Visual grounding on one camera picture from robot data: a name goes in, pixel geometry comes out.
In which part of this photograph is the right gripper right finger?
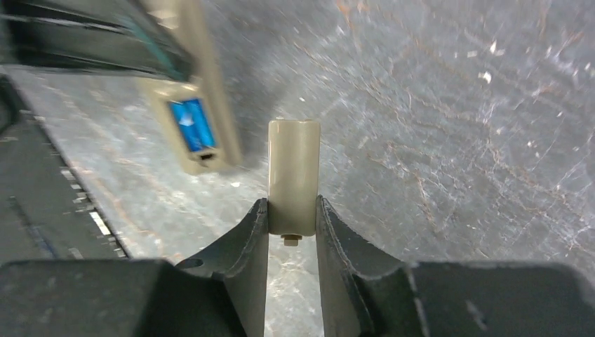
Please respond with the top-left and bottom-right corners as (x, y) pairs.
(316, 197), (594, 336)

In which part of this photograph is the blue battery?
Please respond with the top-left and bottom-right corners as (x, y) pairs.
(168, 98), (217, 152)

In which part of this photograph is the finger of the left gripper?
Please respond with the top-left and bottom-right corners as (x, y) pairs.
(1, 1), (196, 81)

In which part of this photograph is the beige remote control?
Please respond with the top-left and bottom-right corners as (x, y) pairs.
(137, 1), (242, 175)

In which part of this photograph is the beige battery cover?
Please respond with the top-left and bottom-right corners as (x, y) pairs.
(267, 119), (321, 247)

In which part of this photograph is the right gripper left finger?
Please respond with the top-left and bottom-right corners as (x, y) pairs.
(1, 199), (269, 336)

